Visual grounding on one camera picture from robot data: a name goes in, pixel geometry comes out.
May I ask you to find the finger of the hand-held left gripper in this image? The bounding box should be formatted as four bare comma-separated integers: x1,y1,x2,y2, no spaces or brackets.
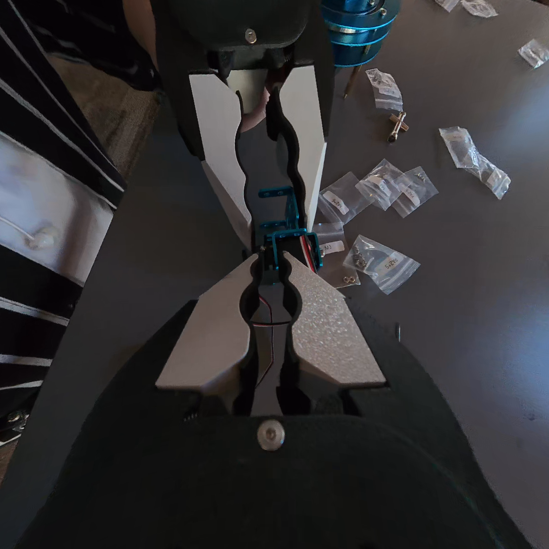
189,72,254,243
265,63,328,233

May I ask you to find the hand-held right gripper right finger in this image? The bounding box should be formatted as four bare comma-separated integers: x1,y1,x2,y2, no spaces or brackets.
281,252,387,391

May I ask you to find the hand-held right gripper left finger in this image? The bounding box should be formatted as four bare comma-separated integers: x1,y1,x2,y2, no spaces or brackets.
154,253,261,404

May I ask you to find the red white black servo cable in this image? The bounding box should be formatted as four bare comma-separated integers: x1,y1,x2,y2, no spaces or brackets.
252,234,315,387

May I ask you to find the black servo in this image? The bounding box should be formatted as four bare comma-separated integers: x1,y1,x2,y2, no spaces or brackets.
251,186,329,288

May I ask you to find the dark brown desk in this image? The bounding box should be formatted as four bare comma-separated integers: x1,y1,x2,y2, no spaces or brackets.
0,0,549,549

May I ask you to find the person's left hand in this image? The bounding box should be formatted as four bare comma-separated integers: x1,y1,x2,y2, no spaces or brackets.
241,88,272,131

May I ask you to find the clear bag with silver screws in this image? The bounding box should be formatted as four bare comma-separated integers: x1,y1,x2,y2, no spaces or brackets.
342,234,421,296

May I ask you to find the metal cross wrench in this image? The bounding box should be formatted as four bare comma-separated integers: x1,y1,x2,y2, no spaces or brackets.
387,111,410,144

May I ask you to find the clear bag with brass nuts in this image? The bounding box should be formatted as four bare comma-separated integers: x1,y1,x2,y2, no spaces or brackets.
312,222,362,288

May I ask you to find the long twisted clear plastic bag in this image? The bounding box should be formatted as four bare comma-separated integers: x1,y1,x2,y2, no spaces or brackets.
439,126,512,200

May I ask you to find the person's white shirt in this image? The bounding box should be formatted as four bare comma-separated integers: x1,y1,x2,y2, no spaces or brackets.
0,131,117,287

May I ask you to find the person's striped black jacket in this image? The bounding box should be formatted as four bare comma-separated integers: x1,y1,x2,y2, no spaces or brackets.
0,0,128,447

